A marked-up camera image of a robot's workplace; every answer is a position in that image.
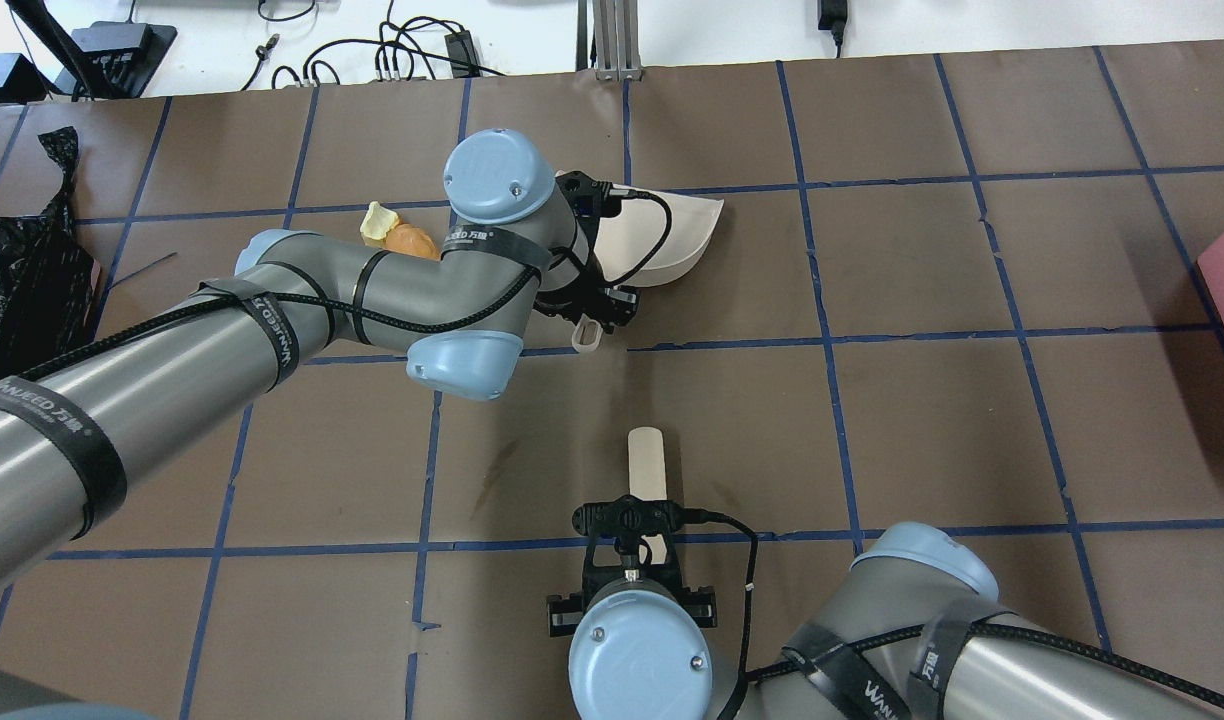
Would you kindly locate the black plastic bag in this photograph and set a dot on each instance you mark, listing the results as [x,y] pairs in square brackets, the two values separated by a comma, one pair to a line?
[47,278]

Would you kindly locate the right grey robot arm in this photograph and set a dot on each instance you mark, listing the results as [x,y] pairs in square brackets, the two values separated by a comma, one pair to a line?
[915,631]

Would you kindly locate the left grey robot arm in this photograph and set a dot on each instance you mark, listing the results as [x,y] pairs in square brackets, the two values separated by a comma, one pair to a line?
[80,431]

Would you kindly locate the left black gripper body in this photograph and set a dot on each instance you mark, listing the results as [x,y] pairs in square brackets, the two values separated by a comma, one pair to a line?
[570,296]

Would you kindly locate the pale yellow food scrap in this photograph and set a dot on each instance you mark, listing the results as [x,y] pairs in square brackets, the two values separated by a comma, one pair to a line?
[377,224]

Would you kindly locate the black power brick top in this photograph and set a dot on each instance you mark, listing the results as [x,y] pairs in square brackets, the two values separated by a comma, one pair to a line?
[462,55]

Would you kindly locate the aluminium frame post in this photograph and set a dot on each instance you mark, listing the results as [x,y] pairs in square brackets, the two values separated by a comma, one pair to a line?
[616,41]

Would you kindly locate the beige hand brush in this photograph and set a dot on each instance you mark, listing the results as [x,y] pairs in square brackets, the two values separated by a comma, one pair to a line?
[646,467]

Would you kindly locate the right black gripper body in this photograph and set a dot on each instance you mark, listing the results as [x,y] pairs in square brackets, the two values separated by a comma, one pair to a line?
[565,612]

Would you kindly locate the orange bread roll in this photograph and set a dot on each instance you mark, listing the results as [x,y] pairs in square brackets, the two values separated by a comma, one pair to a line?
[409,240]

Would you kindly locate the beige plastic dustpan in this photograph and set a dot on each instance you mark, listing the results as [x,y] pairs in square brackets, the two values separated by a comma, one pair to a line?
[656,240]

